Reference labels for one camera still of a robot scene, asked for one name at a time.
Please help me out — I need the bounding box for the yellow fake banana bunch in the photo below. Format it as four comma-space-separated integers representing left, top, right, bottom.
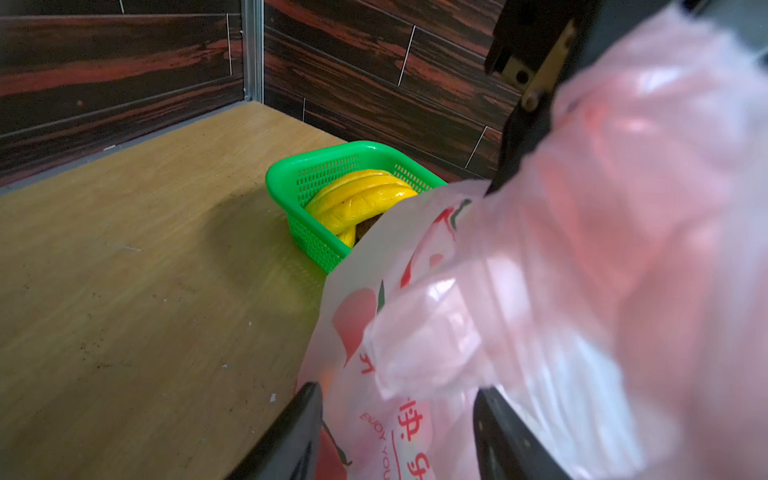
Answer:
305, 169, 418, 248

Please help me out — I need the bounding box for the dark brown fake date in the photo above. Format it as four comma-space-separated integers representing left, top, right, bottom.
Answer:
355, 214, 381, 243

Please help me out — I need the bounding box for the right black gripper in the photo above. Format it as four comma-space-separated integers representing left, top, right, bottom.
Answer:
485, 0, 668, 194

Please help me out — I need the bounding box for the pink printed plastic bag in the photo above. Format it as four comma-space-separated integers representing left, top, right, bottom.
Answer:
298, 6, 767, 479

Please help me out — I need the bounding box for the green plastic perforated basket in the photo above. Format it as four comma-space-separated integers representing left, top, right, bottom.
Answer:
266, 141, 446, 273

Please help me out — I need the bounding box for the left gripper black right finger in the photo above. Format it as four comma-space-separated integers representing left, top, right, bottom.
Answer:
473, 388, 570, 480

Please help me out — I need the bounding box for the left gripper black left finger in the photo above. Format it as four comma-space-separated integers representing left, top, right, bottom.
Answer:
226, 382, 322, 480

